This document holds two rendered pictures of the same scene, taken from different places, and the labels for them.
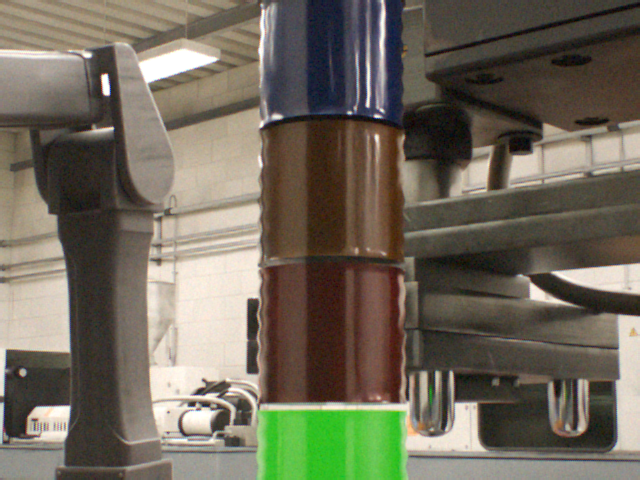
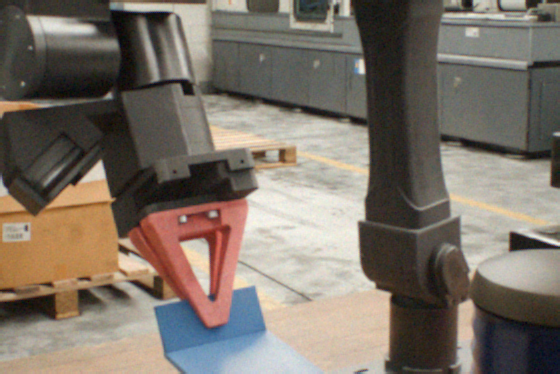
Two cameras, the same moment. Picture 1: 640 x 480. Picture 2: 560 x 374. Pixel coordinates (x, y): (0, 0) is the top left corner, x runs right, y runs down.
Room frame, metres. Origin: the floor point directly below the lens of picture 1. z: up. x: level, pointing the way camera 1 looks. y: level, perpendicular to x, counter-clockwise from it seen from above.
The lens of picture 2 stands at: (0.10, -0.01, 1.26)
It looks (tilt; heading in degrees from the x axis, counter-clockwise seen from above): 11 degrees down; 19
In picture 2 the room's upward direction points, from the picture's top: 1 degrees counter-clockwise
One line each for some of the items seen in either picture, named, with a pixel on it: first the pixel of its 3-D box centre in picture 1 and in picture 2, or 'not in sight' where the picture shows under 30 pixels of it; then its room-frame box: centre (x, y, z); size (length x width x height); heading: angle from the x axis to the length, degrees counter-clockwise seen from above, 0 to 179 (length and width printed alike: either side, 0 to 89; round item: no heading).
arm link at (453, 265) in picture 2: not in sight; (420, 269); (0.97, 0.15, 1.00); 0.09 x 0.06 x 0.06; 62
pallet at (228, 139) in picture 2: not in sight; (190, 153); (6.77, 2.91, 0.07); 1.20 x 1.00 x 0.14; 138
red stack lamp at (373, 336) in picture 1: (331, 337); not in sight; (0.31, 0.00, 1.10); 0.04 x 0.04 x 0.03
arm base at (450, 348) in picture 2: not in sight; (423, 335); (0.98, 0.15, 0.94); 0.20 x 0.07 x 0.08; 139
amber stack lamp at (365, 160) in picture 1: (331, 201); not in sight; (0.31, 0.00, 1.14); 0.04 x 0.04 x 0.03
